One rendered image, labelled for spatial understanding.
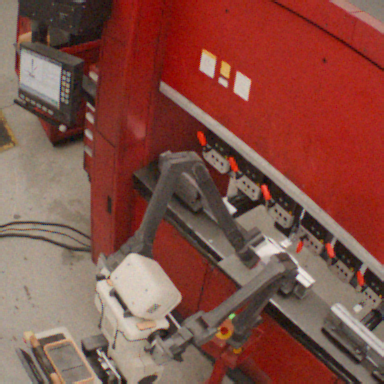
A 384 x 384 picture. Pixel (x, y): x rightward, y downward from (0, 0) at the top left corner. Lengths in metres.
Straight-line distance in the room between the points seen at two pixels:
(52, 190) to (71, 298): 0.98
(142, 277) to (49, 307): 1.68
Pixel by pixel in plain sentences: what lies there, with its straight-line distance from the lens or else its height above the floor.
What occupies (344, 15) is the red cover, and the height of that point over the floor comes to 2.27.
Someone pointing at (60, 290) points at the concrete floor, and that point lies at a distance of 3.78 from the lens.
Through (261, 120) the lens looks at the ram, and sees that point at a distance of 2.51.
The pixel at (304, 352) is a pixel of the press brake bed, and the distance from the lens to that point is 2.78.
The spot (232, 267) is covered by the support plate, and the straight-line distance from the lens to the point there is 2.68.
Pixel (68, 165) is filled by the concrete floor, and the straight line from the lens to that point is 4.60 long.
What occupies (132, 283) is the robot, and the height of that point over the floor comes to 1.35.
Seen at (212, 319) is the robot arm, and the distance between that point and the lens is 2.11.
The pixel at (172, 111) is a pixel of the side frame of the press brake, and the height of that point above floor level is 1.17.
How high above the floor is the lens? 2.99
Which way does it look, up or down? 42 degrees down
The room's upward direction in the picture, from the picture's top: 9 degrees clockwise
